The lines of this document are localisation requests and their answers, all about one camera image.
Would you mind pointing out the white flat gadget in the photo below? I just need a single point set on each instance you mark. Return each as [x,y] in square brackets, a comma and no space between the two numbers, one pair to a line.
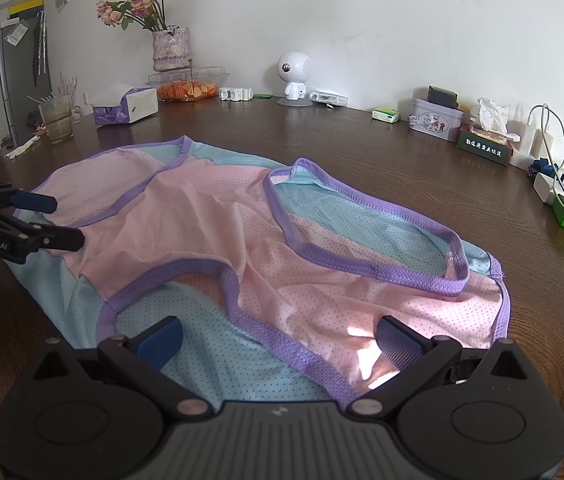
[329,97]

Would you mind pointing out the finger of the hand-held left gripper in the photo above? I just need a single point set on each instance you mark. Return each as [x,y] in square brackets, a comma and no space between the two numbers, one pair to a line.
[59,240]
[34,202]

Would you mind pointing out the mottled pink white vase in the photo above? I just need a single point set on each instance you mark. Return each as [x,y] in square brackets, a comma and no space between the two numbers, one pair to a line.
[172,50]

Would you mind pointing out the white power adapter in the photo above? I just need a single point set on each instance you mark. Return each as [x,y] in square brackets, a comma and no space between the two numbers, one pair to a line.
[528,135]
[546,145]

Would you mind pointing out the white plastic holder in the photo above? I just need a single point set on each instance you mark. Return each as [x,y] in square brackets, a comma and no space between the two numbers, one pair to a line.
[236,94]

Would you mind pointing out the yellow box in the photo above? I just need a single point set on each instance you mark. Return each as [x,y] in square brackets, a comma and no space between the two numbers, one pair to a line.
[27,7]

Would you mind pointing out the purple white tissue pack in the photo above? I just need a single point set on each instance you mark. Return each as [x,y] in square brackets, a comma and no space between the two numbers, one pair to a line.
[127,105]

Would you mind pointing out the white crumpled cloth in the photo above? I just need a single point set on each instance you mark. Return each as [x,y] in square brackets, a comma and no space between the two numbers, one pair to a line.
[22,150]

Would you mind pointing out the blue connector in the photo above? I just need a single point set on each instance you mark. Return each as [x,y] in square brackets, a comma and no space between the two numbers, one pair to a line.
[541,166]

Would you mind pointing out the dark green tissue box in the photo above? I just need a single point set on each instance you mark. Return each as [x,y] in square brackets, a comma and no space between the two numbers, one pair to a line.
[481,150]

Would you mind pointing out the small green white box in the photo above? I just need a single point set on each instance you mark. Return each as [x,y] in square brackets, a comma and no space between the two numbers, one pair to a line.
[385,115]

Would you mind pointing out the white printed tin box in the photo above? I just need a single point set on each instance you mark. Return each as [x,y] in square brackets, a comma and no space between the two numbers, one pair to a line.
[434,122]

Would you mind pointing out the pale dried stems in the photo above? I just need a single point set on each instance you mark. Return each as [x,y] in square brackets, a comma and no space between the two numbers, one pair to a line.
[67,87]

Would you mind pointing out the clear plastic fruit container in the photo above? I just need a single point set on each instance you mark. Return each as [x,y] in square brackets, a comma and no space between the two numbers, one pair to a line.
[187,91]

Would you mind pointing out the black charger block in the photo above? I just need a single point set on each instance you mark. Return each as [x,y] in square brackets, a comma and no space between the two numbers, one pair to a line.
[441,96]

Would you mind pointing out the white robot-shaped desk fan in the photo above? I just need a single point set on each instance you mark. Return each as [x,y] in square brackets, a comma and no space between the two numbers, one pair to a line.
[294,66]

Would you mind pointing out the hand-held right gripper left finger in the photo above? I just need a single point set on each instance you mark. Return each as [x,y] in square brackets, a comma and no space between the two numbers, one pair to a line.
[162,342]

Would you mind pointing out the small green disc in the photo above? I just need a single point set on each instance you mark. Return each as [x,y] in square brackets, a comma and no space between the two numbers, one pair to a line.
[263,95]

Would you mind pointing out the white crumpled tissue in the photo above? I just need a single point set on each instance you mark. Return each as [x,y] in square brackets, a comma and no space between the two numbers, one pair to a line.
[491,115]

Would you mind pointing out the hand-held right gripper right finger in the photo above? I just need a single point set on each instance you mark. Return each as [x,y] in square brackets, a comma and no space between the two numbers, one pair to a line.
[399,342]

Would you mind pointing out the pink blue mesh vest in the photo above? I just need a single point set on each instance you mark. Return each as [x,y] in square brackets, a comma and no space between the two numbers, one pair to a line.
[212,220]

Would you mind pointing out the glass cup with sticks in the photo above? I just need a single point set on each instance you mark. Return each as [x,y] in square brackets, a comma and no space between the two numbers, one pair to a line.
[59,120]

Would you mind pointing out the grey refrigerator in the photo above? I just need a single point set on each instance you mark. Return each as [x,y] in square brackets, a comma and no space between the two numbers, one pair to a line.
[17,75]

